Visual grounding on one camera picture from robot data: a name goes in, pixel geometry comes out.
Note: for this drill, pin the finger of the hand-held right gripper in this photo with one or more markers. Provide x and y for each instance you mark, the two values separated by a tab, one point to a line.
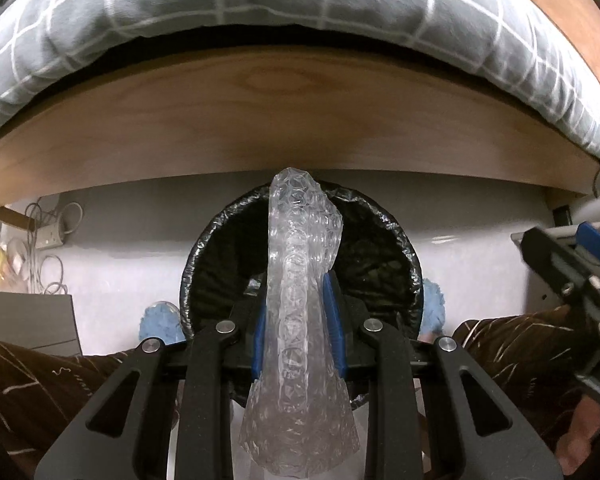
550	260
597	240

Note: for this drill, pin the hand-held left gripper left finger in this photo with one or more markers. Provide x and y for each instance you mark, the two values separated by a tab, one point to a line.
259	342

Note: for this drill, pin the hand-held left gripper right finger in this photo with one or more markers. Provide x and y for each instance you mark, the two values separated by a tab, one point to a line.
333	320

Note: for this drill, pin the clear bubble wrap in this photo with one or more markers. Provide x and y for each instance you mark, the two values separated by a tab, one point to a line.
300	310

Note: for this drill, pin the black trash bin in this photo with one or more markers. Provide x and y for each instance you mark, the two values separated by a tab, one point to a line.
380	260

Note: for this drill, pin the person's right hand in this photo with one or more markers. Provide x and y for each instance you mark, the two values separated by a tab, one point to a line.
580	435

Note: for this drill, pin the fuzzy blue slipper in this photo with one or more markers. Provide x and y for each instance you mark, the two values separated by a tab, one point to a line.
432	310
157	325

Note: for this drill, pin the grey box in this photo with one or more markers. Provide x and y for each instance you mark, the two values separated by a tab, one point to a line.
30	322

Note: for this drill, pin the brown patterned pants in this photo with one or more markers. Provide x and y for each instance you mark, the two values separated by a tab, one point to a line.
30	395

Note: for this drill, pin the grey checked bed sheet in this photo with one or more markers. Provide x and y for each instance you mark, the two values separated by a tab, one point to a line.
230	0

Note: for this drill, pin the wooden bed frame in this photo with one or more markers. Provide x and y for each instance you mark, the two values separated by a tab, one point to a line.
280	125

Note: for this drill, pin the white wall socket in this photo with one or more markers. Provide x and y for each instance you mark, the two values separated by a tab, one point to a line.
48	236

